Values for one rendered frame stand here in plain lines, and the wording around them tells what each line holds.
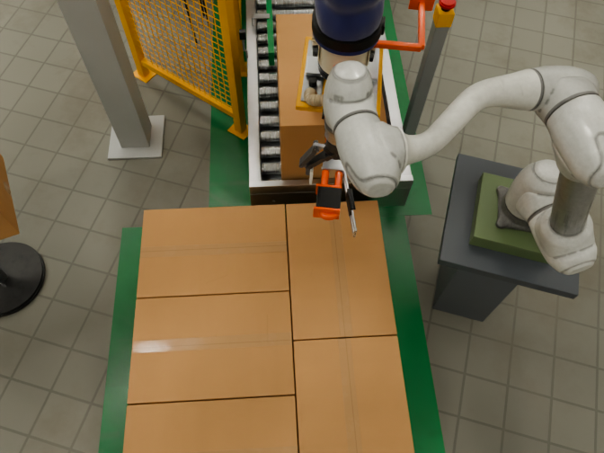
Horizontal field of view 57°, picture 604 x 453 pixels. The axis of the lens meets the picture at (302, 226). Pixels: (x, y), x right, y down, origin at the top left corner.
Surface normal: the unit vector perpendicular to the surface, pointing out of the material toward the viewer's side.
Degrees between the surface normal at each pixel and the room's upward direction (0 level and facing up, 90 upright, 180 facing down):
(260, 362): 0
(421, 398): 0
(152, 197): 0
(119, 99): 90
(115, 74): 90
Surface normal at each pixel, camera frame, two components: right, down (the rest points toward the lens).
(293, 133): 0.05, 0.88
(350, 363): 0.02, -0.48
